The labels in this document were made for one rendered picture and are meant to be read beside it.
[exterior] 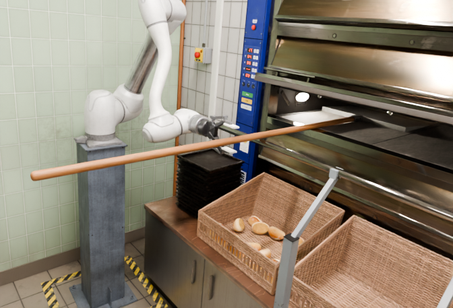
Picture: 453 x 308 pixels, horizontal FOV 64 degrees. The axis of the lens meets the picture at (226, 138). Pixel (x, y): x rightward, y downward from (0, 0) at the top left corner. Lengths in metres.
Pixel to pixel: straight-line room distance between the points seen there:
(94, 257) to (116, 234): 0.16
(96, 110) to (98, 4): 0.75
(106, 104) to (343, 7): 1.24
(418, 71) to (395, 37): 0.17
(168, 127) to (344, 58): 0.88
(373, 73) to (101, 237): 1.64
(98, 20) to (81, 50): 0.21
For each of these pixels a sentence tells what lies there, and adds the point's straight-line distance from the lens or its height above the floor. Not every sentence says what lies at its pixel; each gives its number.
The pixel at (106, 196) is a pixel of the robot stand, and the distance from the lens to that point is 2.11.
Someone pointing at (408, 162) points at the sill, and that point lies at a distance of 1.71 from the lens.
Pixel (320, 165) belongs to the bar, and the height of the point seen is 1.17.
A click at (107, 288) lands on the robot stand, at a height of 0.12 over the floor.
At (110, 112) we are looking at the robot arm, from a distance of 1.99.
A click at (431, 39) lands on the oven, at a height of 1.67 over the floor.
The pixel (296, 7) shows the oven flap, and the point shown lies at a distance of 1.99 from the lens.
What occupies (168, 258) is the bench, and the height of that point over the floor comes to 0.36.
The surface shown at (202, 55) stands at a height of 1.46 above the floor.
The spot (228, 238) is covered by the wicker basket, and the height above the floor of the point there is 0.70.
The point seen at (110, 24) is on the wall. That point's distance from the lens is 2.49.
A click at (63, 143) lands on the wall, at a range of 2.50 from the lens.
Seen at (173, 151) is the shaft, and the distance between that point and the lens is 1.35.
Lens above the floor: 1.64
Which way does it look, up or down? 17 degrees down
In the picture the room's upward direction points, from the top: 5 degrees clockwise
